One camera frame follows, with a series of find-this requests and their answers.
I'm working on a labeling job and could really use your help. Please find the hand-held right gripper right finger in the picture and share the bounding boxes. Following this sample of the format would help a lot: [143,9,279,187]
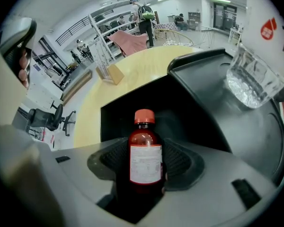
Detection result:
[161,138,205,191]

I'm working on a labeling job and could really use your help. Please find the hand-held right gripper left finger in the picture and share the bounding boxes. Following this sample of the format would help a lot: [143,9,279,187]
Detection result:
[87,138,131,182]

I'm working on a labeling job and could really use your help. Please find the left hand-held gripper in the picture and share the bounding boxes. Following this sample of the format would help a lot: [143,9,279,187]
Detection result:
[0,17,38,80]

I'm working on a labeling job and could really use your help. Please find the small brown bottle red cap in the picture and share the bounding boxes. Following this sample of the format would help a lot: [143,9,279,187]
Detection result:
[128,109,168,195]

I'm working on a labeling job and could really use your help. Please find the black plastic box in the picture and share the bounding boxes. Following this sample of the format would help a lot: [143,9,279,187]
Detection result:
[100,48,284,186]

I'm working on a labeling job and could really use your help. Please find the person's left hand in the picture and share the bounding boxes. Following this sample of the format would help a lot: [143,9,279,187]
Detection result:
[18,48,30,89]

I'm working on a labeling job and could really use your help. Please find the beige cardboard panel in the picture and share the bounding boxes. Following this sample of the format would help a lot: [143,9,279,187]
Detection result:
[0,44,28,127]

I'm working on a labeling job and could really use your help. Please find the black office chair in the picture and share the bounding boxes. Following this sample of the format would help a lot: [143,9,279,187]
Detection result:
[25,100,77,137]

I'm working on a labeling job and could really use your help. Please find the wooden base acrylic stand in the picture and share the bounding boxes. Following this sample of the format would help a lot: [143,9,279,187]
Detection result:
[95,38,125,86]

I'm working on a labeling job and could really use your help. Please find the white metal shelf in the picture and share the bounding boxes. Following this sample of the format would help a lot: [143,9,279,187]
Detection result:
[88,5,144,61]

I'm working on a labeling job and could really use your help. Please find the clear glass cup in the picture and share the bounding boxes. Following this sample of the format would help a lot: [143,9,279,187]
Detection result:
[226,43,284,110]

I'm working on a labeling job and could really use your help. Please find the pink cloth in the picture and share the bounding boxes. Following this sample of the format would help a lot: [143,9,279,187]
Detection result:
[107,30,149,58]

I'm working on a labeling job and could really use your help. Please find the wicker chair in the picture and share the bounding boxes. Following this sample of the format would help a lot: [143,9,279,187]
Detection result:
[154,28,195,48]

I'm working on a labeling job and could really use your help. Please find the small white table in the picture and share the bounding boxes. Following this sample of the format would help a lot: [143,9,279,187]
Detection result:
[228,27,242,46]

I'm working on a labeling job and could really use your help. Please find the grey cabinet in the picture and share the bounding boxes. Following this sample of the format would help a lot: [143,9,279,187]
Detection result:
[187,11,202,31]

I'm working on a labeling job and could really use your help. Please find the dark double door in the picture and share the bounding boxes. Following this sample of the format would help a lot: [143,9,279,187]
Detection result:
[213,3,238,31]

